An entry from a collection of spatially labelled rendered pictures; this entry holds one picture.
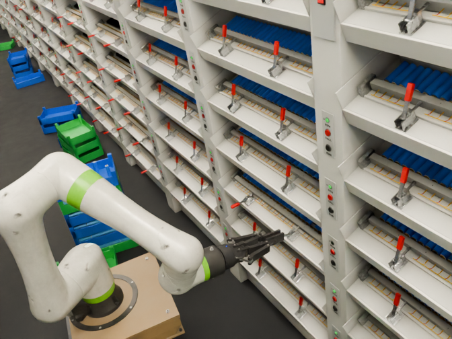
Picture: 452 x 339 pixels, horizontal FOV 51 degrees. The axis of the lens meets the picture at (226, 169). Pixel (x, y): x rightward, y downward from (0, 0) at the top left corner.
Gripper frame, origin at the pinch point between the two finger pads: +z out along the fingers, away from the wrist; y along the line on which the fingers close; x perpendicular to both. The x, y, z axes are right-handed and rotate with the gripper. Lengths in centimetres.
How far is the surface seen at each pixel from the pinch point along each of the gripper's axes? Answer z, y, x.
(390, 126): -2, 41, 54
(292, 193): 5.2, 2.0, 16.2
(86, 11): 0, -183, 47
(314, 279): 14.8, 5.3, -20.3
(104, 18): 10, -182, 42
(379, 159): 6, 32, 41
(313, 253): 8.4, 10.6, -3.0
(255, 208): 7.9, -21.9, -3.3
